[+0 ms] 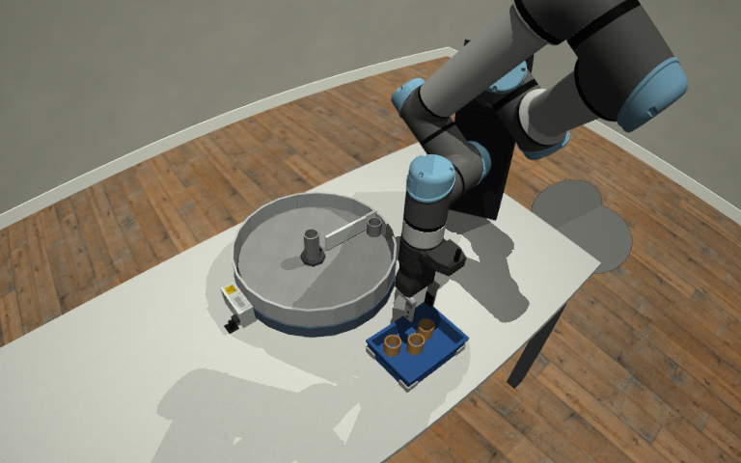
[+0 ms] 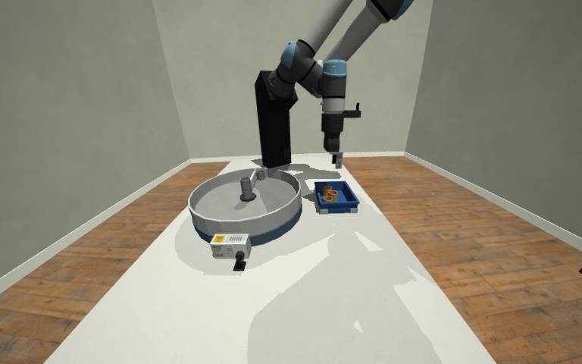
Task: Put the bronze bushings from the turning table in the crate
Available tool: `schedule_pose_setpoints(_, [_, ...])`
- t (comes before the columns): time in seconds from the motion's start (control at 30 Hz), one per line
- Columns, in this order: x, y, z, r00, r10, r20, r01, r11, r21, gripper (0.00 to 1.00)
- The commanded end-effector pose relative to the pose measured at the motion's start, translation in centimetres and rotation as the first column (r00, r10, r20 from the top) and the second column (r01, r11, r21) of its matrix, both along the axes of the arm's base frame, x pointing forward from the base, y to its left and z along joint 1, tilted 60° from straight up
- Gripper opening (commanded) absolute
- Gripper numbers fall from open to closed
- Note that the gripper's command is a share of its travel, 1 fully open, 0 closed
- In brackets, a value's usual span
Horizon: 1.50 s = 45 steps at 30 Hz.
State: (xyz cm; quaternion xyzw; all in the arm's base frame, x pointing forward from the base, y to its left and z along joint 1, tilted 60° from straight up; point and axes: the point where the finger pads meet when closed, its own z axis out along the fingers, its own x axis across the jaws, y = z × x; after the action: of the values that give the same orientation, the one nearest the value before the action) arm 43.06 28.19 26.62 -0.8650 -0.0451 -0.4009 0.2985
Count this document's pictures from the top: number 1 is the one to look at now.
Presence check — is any bronze bushing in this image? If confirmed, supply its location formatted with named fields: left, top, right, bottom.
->
left=406, top=333, right=425, bottom=355
left=383, top=335, right=401, bottom=357
left=417, top=318, right=434, bottom=340

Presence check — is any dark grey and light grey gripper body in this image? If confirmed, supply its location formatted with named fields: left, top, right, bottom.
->
left=395, top=218, right=466, bottom=297

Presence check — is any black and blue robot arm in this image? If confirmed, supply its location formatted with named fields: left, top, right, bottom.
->
left=391, top=0, right=688, bottom=232

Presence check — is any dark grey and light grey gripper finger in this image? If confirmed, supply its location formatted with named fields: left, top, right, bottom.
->
left=397, top=289, right=417, bottom=322
left=425, top=281, right=440, bottom=308

